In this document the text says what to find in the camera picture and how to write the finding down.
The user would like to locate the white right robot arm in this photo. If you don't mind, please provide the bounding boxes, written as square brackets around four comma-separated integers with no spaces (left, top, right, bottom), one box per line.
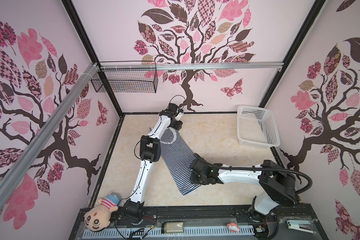
[190,154,296,223]

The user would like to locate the aluminium rail left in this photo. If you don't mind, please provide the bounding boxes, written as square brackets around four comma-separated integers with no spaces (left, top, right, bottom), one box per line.
[0,63,98,210]

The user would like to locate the navy striped tank top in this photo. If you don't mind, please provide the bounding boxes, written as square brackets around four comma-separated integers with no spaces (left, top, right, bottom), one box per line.
[160,128,199,196]

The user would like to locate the white plastic laundry basket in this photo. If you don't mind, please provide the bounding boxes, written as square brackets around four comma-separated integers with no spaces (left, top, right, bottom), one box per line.
[237,105,281,149]

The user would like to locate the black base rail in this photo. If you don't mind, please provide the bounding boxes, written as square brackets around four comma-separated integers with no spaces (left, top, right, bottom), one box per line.
[69,204,328,240]

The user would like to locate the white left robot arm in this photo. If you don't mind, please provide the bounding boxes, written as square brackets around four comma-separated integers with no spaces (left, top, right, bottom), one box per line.
[122,103,184,221]

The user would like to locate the black wire mesh basket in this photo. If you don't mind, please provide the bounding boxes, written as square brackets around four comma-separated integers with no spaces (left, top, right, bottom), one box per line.
[91,60,159,94]

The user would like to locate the plush doll striped shirt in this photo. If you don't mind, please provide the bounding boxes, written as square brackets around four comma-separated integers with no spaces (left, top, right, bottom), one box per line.
[84,193,121,232]

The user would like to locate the black corner frame post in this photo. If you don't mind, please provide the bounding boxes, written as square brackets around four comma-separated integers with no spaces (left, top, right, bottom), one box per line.
[62,0,124,118]
[258,0,327,108]

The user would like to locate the black right corner frame post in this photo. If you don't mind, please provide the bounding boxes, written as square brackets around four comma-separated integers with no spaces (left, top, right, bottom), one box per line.
[258,0,327,108]

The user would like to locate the pink toy on rail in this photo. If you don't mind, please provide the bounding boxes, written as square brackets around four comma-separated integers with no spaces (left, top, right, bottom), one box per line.
[227,223,241,233]

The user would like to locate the aluminium rail back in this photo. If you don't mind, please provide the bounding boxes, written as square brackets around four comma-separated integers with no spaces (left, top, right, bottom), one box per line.
[101,62,284,71]

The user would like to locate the white stapler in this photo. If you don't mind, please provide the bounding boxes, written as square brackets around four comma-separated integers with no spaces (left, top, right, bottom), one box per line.
[286,220,314,234]

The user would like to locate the aluminium rail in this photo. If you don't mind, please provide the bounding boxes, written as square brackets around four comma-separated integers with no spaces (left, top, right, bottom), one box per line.
[0,63,98,210]
[101,62,284,71]

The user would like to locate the beige box on rail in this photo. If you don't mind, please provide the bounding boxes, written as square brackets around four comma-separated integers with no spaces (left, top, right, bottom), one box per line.
[162,222,184,234]

